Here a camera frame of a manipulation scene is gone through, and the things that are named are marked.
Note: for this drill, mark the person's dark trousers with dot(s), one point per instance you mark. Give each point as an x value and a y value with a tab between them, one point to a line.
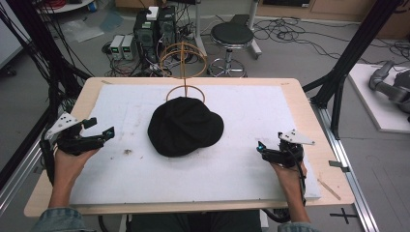
193	222

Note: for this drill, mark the thin wooden stick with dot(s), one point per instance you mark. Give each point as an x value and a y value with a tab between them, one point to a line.
328	189

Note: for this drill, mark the small metal bracket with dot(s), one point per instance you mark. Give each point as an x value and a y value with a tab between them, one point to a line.
338	165

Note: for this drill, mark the black cap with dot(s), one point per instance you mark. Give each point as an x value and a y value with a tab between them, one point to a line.
183	129

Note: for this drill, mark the white floor board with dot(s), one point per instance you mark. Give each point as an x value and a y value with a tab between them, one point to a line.
377	109

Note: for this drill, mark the white round table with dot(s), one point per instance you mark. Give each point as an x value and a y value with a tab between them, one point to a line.
67	5

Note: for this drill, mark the clear plastic sheet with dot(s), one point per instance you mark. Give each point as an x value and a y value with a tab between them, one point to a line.
82	30

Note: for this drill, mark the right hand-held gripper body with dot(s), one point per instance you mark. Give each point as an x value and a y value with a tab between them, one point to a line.
285	156

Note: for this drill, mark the grey robot device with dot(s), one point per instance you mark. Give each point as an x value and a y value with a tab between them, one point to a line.
391	88

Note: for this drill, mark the person's right hand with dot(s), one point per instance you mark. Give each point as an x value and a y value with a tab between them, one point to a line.
290	179

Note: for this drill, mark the white foam mat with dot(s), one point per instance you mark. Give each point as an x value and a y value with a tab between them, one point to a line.
245	174

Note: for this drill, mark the person's left hand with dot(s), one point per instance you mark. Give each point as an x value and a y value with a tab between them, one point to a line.
66	170

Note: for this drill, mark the black metal frame post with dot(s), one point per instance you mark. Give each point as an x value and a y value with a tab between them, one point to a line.
354	48
42	48

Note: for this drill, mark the grey power supply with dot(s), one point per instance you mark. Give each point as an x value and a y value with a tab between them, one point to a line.
116	46
128	47

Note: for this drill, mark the black tape cross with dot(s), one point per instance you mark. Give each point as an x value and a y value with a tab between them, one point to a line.
344	215

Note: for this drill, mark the aluminium rail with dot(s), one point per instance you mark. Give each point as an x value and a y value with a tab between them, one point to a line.
19	177
349	180

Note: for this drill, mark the black round stool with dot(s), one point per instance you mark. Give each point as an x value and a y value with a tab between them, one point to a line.
231	34

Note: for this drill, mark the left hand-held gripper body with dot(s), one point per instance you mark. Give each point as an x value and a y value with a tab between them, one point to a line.
75	143

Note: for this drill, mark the black computer tower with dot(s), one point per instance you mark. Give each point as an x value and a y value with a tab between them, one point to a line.
145	32
167	25

